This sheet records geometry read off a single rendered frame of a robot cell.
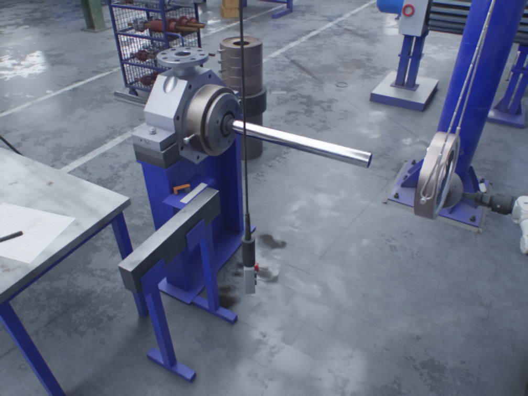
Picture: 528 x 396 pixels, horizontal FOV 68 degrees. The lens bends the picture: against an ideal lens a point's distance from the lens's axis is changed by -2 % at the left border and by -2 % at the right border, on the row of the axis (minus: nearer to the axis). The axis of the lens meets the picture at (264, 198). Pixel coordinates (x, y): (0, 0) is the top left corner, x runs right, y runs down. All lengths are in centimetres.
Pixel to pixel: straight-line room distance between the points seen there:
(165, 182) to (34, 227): 63
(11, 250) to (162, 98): 97
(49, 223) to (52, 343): 91
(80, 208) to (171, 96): 69
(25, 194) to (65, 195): 20
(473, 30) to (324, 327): 215
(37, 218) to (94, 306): 89
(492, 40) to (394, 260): 159
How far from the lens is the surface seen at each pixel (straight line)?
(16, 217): 215
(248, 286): 144
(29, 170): 250
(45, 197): 223
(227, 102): 210
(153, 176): 215
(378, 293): 274
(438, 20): 520
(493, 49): 313
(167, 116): 204
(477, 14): 311
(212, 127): 204
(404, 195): 357
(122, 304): 274
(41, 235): 198
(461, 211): 357
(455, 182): 213
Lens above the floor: 203
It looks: 37 degrees down
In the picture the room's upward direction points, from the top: straight up
